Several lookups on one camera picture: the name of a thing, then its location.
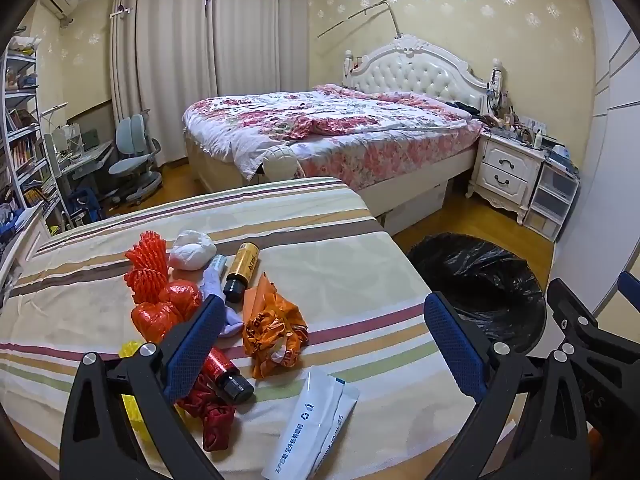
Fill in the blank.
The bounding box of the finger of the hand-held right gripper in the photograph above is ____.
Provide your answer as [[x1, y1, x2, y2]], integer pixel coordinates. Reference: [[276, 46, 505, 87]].
[[616, 270, 640, 313], [546, 278, 640, 377]]

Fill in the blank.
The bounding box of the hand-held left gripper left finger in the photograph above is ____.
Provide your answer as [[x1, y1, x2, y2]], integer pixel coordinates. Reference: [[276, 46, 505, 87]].
[[60, 295, 226, 480]]

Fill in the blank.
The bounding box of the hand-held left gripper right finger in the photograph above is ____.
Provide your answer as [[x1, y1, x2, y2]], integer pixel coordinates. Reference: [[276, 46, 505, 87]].
[[424, 293, 594, 480]]

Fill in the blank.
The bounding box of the red bottle with black cap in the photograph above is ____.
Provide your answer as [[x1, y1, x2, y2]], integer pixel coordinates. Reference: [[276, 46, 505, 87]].
[[202, 346, 255, 403]]

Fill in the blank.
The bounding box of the red plastic bag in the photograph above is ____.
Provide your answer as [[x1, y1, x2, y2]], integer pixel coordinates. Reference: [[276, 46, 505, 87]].
[[131, 280, 203, 343]]

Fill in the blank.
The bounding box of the yellow plastic wrapper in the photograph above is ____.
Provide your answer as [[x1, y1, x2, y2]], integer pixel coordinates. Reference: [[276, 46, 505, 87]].
[[119, 340, 146, 431]]

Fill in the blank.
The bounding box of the bin with black bag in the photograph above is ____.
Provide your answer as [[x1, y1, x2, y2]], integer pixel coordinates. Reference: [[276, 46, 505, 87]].
[[406, 232, 547, 356]]

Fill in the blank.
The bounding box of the orange plastic bag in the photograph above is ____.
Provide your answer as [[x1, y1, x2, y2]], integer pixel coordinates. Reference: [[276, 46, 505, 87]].
[[242, 295, 310, 380]]

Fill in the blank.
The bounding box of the red wrapper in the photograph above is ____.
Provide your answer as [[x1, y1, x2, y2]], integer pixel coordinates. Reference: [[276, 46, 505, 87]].
[[175, 372, 236, 453]]

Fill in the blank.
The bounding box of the orange foam fruit net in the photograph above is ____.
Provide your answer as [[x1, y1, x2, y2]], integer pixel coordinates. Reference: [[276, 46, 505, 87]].
[[124, 231, 173, 306]]

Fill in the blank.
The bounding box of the white packet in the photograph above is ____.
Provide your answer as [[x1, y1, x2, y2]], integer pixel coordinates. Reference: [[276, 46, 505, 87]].
[[261, 366, 360, 480]]

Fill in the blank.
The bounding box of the lavender cloth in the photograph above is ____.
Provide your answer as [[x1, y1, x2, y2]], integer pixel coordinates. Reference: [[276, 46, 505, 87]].
[[200, 267, 246, 338]]

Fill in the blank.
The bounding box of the white tube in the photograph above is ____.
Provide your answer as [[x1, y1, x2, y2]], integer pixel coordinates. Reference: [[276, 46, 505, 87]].
[[207, 255, 228, 286]]

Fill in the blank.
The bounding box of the white crumpled tissue ball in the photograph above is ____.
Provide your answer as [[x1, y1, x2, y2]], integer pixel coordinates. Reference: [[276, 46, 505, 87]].
[[168, 230, 217, 271]]

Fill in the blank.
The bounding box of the gold bottle with black cap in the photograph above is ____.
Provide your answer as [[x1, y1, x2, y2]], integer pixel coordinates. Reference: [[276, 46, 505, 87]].
[[222, 241, 261, 303]]

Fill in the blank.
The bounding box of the clear plastic drawer unit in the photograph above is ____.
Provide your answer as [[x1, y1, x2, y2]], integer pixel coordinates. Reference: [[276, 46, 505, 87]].
[[525, 162, 581, 241]]

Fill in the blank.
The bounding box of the white wardrobe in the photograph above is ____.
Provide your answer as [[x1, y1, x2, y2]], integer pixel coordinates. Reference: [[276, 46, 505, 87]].
[[560, 0, 640, 311]]

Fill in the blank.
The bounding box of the striped bed sheet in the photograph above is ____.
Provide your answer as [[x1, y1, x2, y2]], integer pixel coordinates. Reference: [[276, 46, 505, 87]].
[[0, 177, 521, 480]]

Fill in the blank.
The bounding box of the white nightstand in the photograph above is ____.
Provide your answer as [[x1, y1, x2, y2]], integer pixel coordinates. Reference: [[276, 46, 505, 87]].
[[466, 130, 546, 223]]

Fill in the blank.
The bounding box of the light blue desk chair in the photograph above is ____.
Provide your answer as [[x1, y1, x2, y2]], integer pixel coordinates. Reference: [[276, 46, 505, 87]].
[[109, 114, 163, 206]]

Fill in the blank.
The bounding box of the clutter of small bottles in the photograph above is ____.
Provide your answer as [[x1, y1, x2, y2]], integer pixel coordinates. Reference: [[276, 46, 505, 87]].
[[482, 110, 566, 150]]

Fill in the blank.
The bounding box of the white study desk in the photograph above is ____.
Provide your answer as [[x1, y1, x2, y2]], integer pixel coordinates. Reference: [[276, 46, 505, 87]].
[[42, 125, 116, 226]]

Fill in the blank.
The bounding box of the floral quilt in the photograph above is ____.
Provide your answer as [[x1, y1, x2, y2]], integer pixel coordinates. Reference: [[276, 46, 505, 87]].
[[181, 84, 482, 181]]

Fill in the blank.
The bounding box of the white bookshelf with books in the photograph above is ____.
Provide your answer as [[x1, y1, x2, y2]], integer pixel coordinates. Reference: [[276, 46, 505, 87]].
[[0, 37, 63, 233]]

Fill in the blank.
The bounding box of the white bed with tufted headboard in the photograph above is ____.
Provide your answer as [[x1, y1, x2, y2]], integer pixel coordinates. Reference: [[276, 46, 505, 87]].
[[181, 35, 496, 233]]

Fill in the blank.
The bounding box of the beige curtain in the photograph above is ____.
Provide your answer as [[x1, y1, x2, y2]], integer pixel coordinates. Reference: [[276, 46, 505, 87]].
[[109, 0, 313, 166]]

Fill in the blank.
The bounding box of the metal pole above bed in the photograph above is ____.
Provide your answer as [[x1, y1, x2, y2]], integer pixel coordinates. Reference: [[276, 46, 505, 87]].
[[317, 0, 403, 41]]

